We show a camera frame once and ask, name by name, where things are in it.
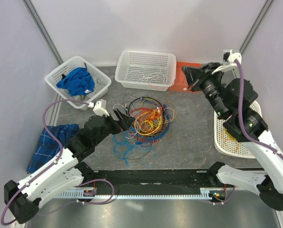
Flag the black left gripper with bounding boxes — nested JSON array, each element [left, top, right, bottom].
[[93, 108, 135, 146]]

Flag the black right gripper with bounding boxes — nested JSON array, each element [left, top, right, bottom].
[[182, 62, 229, 118]]

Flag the thin white wire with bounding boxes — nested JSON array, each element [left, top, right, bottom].
[[112, 95, 161, 138]]

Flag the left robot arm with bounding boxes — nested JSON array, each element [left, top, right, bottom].
[[0, 107, 135, 226]]

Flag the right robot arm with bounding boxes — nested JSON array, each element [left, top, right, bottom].
[[182, 60, 283, 211]]

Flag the orange plastic tray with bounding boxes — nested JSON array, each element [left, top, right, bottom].
[[168, 61, 201, 94]]

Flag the grey cloth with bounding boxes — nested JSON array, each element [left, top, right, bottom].
[[72, 77, 108, 102]]

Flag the white perforated basket middle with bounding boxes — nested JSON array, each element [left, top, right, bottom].
[[115, 50, 176, 92]]

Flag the white perforated basket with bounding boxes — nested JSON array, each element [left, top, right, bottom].
[[45, 56, 111, 111], [115, 50, 176, 92], [214, 113, 255, 159]]

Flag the white perforated basket left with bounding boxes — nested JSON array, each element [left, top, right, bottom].
[[45, 56, 111, 111]]

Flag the white perforated basket right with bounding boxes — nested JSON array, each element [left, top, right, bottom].
[[214, 113, 255, 159]]

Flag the blue plaid cloth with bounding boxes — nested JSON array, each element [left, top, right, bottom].
[[27, 124, 80, 173]]

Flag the thick red cable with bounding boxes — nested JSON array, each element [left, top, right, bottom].
[[130, 107, 161, 143]]

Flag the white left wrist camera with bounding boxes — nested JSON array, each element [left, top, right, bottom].
[[88, 99, 109, 117]]

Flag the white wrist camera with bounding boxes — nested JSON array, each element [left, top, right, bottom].
[[212, 49, 242, 75], [88, 99, 109, 117]]

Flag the thick yellow cable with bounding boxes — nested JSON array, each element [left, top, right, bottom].
[[133, 114, 167, 138]]

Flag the thick black cable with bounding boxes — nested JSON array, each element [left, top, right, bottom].
[[127, 96, 166, 119]]

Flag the thin yellow wire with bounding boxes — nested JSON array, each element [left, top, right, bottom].
[[134, 98, 177, 136]]

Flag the thin red wire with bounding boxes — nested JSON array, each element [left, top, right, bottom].
[[131, 106, 166, 138]]

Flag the white wires in basket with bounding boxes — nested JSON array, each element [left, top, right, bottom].
[[129, 63, 168, 84]]

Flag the thin light blue wire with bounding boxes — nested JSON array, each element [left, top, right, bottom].
[[112, 127, 157, 168]]

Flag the blue ethernet cable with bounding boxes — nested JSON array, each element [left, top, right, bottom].
[[124, 96, 172, 144]]

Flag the thin brown wire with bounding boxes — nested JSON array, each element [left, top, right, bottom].
[[122, 140, 156, 160]]

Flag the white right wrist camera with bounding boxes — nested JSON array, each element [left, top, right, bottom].
[[212, 49, 242, 75]]

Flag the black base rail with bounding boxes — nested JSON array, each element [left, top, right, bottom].
[[82, 169, 224, 193]]

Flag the yellow green wire coil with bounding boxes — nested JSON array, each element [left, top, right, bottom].
[[221, 128, 241, 152]]

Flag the aluminium frame post right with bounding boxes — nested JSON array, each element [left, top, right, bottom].
[[239, 0, 275, 55]]

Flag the aluminium frame post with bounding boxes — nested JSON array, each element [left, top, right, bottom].
[[22, 0, 63, 65], [239, 0, 275, 55]]

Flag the slotted cable duct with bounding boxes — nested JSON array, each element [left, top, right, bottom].
[[55, 188, 221, 200]]

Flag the aluminium frame post left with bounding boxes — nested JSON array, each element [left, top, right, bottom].
[[22, 0, 63, 65]]

